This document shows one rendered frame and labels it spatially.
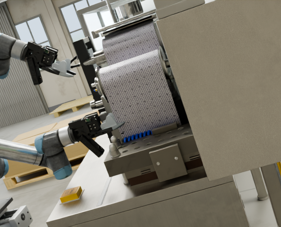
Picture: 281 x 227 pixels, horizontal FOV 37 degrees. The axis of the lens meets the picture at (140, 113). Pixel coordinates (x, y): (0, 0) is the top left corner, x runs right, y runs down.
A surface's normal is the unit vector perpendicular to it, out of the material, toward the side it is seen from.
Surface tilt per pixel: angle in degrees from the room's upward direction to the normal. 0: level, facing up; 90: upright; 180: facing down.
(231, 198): 90
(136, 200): 90
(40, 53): 91
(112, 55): 92
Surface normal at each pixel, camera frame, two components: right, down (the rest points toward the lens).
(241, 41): -0.09, 0.26
